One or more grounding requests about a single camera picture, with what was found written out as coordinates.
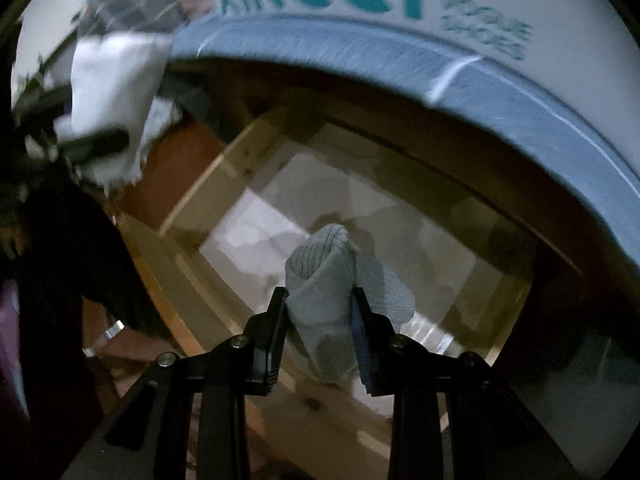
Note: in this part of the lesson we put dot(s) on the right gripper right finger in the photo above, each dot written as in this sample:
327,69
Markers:
373,336

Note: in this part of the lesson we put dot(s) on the blue checked table cloth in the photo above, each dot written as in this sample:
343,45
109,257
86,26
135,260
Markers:
442,77

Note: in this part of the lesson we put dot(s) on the white cloth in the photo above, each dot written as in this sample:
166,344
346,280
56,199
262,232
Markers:
116,108

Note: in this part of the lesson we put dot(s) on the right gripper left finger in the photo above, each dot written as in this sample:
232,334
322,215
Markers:
266,333

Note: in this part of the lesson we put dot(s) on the wooden open drawer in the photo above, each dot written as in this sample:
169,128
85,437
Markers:
200,309

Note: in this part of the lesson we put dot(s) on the white XINCCI shoe box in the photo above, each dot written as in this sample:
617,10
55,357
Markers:
580,50

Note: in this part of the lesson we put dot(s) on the grey ribbed sock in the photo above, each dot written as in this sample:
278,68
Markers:
319,276

